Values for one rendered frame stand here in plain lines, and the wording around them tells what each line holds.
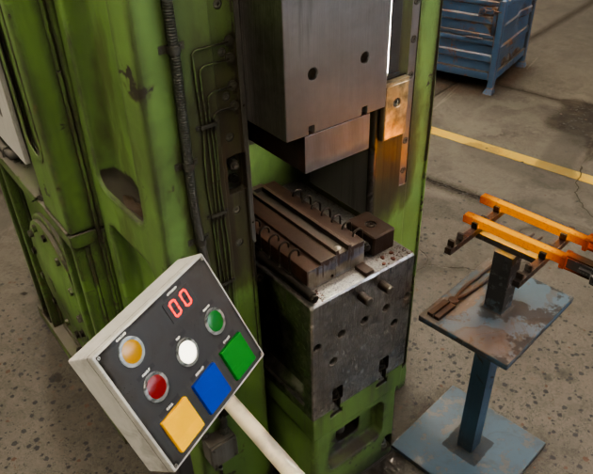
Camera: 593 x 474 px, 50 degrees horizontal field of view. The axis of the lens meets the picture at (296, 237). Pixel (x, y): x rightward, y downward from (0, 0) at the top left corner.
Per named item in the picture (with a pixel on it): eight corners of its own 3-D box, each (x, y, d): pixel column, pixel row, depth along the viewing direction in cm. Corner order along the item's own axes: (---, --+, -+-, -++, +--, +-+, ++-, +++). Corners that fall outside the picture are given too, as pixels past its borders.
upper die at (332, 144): (368, 148, 157) (370, 112, 151) (305, 174, 147) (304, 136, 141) (269, 97, 184) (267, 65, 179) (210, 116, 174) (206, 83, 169)
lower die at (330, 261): (363, 262, 177) (364, 237, 172) (307, 292, 167) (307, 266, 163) (275, 200, 205) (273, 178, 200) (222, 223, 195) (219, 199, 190)
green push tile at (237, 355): (257, 357, 140) (240, 331, 137) (239, 381, 134) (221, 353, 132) (251, 358, 141) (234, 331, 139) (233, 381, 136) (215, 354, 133)
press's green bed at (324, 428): (393, 451, 233) (402, 362, 206) (314, 511, 215) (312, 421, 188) (300, 365, 269) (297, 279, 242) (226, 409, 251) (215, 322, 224)
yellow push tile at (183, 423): (205, 424, 126) (186, 395, 123) (183, 453, 120) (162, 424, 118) (199, 424, 127) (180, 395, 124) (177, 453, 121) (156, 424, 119)
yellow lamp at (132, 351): (149, 358, 118) (145, 341, 115) (125, 371, 116) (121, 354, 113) (141, 349, 120) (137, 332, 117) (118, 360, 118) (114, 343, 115)
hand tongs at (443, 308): (532, 234, 225) (533, 231, 224) (543, 239, 222) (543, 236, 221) (426, 314, 192) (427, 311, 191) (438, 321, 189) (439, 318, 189)
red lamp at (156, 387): (172, 393, 120) (169, 377, 118) (151, 405, 118) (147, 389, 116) (165, 384, 122) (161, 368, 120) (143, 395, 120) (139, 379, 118)
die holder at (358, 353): (404, 362, 206) (415, 252, 180) (312, 422, 188) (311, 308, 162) (298, 278, 243) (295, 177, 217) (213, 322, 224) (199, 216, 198)
